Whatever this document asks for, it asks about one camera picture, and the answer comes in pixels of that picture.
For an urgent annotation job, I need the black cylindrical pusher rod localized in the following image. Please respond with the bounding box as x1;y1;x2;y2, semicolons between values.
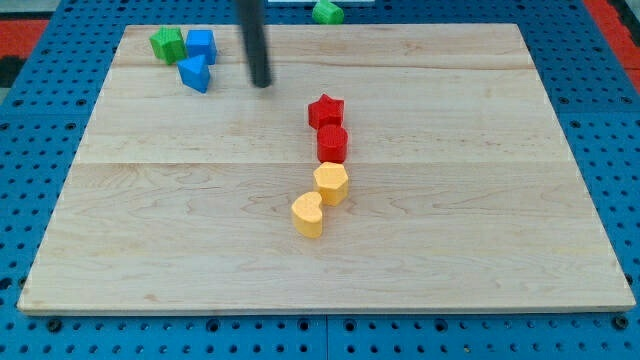
236;0;272;88

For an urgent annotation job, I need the red star block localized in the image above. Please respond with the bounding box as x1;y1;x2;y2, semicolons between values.
307;94;345;130

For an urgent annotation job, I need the blue cube block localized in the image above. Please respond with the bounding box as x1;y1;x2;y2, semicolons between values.
185;29;217;65

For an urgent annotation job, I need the green cylinder block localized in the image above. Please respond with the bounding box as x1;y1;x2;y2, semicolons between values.
312;0;345;25

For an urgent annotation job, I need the blue triangle block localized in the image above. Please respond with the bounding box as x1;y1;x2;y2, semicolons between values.
177;55;210;93

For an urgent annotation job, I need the green cube block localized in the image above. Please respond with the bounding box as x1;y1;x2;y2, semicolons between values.
149;26;187;65

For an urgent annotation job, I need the red cylinder block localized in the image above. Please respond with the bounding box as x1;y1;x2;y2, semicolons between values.
316;124;348;163

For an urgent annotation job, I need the yellow hexagon block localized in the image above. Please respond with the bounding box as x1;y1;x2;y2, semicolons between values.
313;162;349;206

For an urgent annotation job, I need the yellow heart block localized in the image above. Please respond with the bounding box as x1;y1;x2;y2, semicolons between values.
291;191;324;238

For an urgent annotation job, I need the light wooden board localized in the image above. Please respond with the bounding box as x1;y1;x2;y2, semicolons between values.
18;23;636;316

